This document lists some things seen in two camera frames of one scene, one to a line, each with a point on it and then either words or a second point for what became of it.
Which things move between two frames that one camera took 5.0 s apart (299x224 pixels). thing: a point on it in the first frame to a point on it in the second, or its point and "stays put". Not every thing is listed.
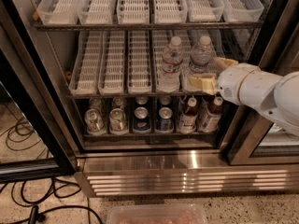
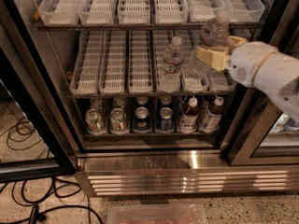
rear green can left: x=96 y=103 stays put
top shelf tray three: x=133 y=5 stays put
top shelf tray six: x=240 y=4 stays put
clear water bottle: x=201 y=61 to x=215 y=31
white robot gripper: x=231 y=82 to x=247 y=63
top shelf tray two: x=96 y=7 stays put
